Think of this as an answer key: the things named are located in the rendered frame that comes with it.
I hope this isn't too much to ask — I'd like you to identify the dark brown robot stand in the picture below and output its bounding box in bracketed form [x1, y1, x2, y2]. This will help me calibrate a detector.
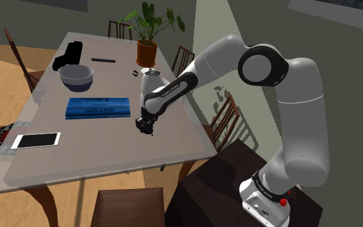
[164, 139, 324, 227]

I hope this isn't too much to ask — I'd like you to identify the black remote control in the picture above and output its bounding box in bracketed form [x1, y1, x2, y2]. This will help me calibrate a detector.
[90, 57, 117, 64]

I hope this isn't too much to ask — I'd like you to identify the green plant in orange pot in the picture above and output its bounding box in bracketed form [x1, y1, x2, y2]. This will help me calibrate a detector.
[117, 2, 186, 68]

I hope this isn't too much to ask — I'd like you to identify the black angular box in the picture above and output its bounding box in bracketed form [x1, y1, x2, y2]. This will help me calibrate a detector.
[52, 41, 84, 72]

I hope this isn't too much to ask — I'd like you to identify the brown wooden chair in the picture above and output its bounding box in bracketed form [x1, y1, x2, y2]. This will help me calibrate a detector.
[171, 44, 197, 79]
[89, 187, 166, 227]
[3, 28, 48, 94]
[106, 19, 133, 41]
[201, 94, 242, 153]

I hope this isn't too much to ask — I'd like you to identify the grey wall picture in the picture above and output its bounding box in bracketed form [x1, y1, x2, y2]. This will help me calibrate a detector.
[20, 0, 90, 14]

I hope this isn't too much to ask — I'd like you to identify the blue book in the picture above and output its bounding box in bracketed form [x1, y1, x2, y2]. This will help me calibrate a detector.
[64, 97, 132, 121]

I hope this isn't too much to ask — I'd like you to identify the grey and blue bowl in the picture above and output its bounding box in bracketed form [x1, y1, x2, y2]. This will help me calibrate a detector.
[57, 64, 95, 94]

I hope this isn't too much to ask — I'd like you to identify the white tablet with black screen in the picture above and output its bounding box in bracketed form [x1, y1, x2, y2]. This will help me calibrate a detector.
[10, 132, 62, 150]

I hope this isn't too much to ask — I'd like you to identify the grey dining table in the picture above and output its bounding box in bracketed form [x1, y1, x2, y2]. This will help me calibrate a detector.
[0, 31, 219, 227]

